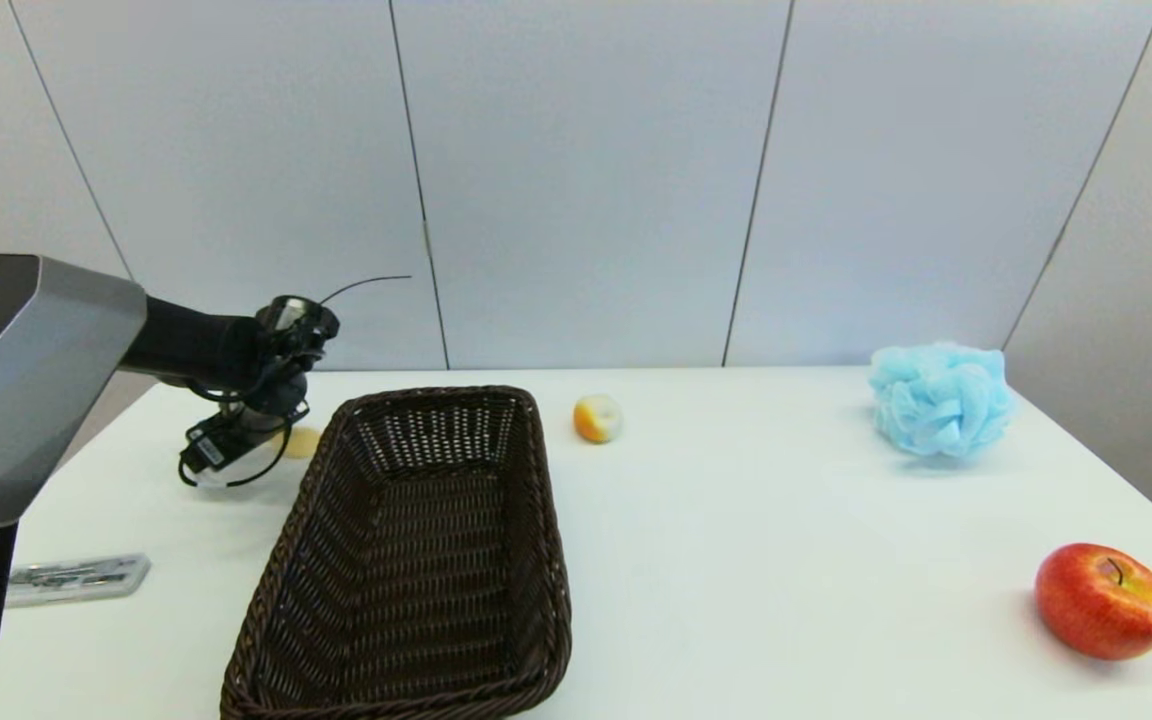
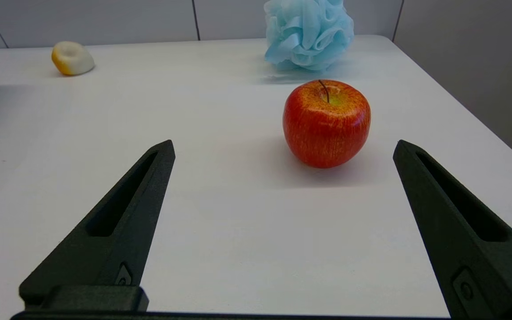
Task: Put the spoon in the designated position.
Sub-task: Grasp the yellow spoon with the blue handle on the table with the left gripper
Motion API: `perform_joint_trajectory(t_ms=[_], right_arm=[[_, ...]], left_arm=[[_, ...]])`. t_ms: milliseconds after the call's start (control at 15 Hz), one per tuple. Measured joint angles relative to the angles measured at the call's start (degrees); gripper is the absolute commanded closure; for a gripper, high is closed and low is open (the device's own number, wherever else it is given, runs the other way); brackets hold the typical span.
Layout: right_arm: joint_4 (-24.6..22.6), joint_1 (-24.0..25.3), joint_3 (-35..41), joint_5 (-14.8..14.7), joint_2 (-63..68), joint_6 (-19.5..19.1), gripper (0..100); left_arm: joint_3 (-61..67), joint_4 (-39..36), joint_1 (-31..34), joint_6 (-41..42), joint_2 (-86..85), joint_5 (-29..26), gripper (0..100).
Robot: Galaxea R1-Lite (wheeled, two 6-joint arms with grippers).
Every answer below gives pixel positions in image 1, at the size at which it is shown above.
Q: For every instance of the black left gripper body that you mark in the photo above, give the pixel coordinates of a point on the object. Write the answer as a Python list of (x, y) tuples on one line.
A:
[(271, 410)]

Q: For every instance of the black and grey left robot arm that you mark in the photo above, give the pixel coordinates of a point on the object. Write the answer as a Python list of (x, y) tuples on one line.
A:
[(26, 370)]

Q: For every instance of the dark brown wicker basket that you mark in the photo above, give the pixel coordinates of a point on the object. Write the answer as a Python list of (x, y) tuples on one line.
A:
[(416, 560)]

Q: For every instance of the clear plastic tool case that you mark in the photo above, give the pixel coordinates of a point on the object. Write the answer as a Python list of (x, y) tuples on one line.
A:
[(86, 578)]

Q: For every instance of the small yellow and white fruit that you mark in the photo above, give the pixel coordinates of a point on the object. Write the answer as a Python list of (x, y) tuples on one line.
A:
[(597, 419)]

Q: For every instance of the light blue bath loofah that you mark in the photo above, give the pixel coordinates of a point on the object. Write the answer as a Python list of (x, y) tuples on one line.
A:
[(941, 400)]

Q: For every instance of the red apple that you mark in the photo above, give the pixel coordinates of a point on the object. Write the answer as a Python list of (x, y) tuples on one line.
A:
[(1101, 603)]

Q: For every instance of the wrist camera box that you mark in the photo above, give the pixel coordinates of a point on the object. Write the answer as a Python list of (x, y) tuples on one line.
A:
[(211, 447)]

